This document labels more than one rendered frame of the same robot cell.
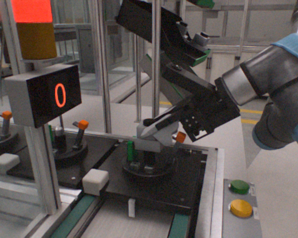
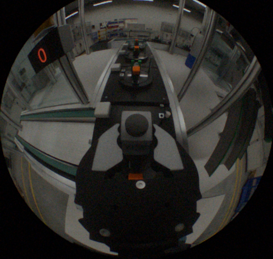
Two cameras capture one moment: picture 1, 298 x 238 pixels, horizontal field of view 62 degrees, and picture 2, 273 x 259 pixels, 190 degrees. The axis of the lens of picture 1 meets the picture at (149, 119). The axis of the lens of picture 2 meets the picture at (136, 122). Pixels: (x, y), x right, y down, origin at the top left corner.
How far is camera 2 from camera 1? 53 cm
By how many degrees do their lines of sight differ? 61
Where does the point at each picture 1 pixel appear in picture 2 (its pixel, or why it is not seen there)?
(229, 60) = (255, 137)
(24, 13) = not seen: outside the picture
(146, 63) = (238, 77)
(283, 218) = not seen: hidden behind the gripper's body
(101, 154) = (141, 99)
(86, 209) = (89, 117)
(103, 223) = (91, 129)
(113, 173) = (115, 117)
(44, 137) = (67, 69)
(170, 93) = (230, 125)
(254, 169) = not seen: hidden behind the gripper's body
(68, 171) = (114, 91)
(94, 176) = (99, 107)
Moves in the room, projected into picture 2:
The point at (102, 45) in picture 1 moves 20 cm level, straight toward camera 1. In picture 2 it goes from (208, 34) to (150, 4)
